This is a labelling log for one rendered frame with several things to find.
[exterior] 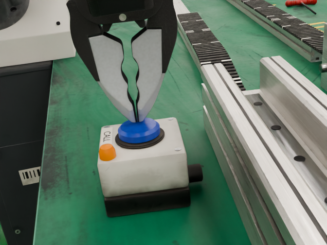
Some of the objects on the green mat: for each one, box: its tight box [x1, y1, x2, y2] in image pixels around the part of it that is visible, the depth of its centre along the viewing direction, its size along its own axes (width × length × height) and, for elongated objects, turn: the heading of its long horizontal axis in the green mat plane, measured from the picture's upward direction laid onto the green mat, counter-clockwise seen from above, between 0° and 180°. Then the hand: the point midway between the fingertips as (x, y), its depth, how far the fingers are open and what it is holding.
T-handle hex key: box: [285, 0, 317, 15], centre depth 109 cm, size 16×8×2 cm, turn 8°
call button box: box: [97, 118, 203, 217], centre depth 43 cm, size 8×10×6 cm
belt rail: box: [226, 0, 323, 62], centre depth 117 cm, size 96×4×3 cm, turn 17°
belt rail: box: [173, 0, 201, 74], centre depth 116 cm, size 96×4×3 cm, turn 17°
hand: (136, 112), depth 40 cm, fingers closed
